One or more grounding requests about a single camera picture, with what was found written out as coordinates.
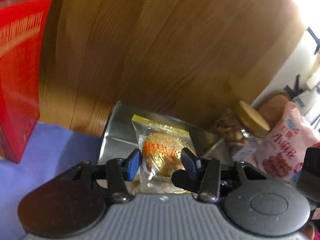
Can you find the gold pastry packet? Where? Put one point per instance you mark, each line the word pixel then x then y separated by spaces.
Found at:
pixel 161 147

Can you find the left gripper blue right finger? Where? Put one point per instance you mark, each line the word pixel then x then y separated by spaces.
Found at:
pixel 192 164

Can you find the dark storage box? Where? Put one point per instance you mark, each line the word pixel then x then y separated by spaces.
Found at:
pixel 119 138

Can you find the pink snack bag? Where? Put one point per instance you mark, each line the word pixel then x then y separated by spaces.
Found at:
pixel 282 151

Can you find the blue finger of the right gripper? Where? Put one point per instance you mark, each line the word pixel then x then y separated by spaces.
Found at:
pixel 181 179

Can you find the purple printed tablecloth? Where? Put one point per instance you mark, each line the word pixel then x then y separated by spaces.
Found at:
pixel 50 150

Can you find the brown wooden cutting board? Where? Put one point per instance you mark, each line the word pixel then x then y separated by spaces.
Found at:
pixel 271 109

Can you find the wooden headboard panel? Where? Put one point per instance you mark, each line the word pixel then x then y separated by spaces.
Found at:
pixel 190 59

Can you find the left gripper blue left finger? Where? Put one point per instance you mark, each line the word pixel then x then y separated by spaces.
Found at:
pixel 130 166

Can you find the red gift box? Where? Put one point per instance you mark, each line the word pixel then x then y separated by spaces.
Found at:
pixel 22 27

